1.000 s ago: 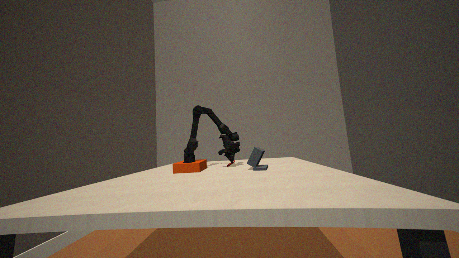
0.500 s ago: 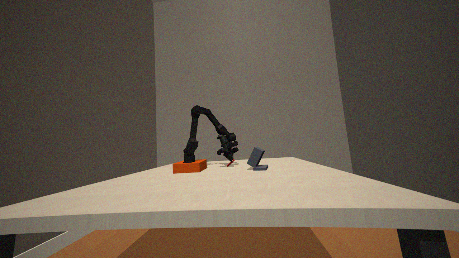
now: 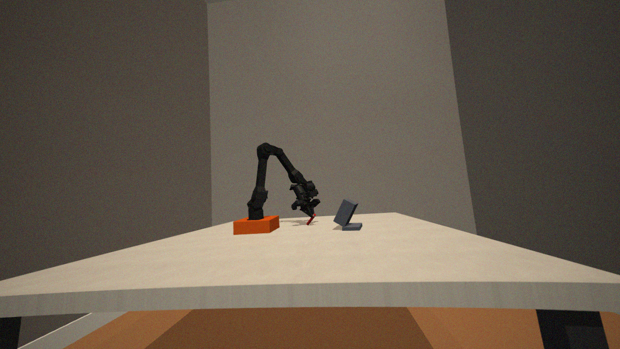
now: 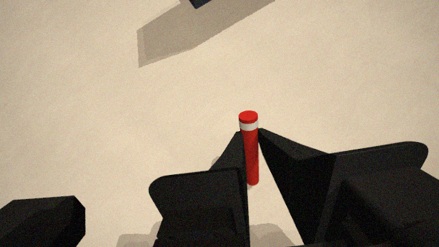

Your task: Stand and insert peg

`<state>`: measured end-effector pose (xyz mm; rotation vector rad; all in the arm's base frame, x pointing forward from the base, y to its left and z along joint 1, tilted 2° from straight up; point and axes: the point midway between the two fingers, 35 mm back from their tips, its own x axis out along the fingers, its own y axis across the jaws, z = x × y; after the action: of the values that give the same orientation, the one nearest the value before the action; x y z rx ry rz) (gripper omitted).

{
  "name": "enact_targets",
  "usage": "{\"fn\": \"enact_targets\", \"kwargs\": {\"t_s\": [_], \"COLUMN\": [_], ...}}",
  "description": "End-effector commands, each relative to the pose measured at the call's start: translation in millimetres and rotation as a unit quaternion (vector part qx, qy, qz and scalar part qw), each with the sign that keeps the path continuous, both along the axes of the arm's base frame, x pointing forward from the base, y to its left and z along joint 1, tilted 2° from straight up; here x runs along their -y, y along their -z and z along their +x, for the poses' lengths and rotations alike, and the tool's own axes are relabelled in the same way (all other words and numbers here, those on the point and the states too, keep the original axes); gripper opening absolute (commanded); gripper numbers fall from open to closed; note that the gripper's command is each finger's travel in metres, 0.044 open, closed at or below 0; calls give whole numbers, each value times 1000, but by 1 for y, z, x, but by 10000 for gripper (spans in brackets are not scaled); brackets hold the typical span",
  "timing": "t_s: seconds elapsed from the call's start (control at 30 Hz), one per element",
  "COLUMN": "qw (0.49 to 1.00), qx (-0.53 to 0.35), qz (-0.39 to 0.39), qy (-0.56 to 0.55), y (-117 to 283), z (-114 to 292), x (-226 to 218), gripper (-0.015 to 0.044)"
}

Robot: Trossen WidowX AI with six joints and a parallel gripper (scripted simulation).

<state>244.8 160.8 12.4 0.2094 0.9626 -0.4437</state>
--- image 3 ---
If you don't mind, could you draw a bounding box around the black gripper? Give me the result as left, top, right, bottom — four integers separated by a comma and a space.
292, 191, 320, 218

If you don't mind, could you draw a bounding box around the dark grey sloped panel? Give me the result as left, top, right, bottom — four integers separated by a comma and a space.
334, 198, 362, 231

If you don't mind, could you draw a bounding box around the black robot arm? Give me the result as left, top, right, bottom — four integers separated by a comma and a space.
247, 143, 318, 220

